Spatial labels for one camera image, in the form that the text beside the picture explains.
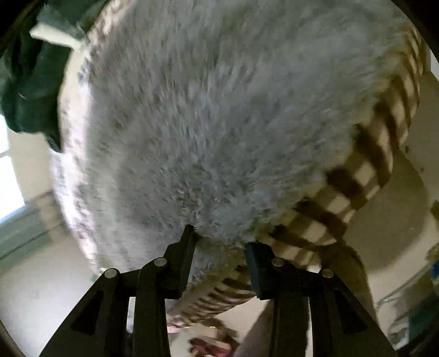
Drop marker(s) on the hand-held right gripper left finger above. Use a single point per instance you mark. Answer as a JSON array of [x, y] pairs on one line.
[[188, 253]]

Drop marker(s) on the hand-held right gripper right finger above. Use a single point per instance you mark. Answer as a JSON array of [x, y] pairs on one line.
[[254, 271]]

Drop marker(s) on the dark green pants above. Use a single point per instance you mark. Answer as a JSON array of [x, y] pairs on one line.
[[36, 72]]

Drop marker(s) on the red patterned cloth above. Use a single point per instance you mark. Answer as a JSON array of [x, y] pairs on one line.
[[209, 345]]

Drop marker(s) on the grey fluffy blanket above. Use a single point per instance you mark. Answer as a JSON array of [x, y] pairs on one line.
[[205, 130]]

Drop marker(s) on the clear plastic container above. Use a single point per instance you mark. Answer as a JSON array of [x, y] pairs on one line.
[[410, 305]]

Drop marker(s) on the window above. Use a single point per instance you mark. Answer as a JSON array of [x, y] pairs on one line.
[[12, 192]]

